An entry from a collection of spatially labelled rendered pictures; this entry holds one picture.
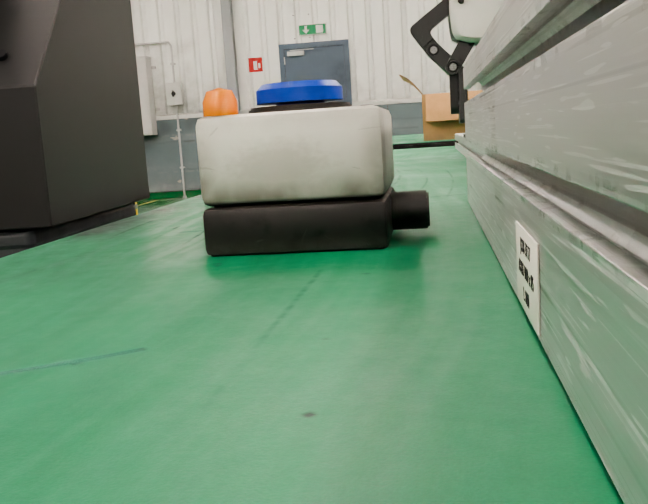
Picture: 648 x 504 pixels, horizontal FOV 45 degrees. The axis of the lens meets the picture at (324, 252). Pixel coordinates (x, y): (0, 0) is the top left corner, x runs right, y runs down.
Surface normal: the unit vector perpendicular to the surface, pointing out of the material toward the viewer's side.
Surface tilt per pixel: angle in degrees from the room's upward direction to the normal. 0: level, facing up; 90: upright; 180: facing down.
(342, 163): 90
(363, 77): 90
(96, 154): 90
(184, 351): 0
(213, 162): 90
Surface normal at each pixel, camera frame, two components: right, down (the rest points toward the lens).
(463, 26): -0.22, 0.24
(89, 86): 1.00, -0.05
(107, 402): -0.07, -0.99
